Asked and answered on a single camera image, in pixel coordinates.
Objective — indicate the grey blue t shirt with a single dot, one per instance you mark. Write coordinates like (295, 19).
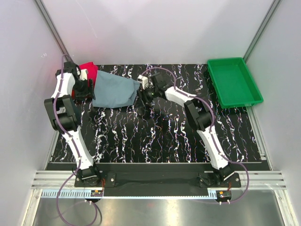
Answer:
(113, 91)

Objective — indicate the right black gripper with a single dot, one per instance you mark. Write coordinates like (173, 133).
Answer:
(142, 93)

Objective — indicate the folded pink t shirt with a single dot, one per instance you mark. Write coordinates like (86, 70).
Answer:
(90, 72)

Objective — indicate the green plastic tray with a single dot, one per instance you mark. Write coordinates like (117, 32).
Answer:
(233, 83)

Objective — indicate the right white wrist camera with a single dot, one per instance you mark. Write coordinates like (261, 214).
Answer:
(144, 81)

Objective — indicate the white slotted cable duct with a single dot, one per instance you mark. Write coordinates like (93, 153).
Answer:
(109, 193)

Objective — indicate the aluminium frame rail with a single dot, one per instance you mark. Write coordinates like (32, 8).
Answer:
(257, 179)

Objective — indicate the black mounting base plate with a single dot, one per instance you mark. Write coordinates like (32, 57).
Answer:
(192, 178)

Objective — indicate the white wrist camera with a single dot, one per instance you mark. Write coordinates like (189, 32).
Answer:
(144, 81)
(83, 74)

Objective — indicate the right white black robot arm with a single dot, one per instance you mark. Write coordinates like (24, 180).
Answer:
(200, 118)

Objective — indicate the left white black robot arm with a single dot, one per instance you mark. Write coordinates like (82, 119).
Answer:
(65, 118)

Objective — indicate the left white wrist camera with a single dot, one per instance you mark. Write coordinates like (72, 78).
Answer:
(83, 74)

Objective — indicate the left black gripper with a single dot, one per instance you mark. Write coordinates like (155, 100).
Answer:
(88, 91)

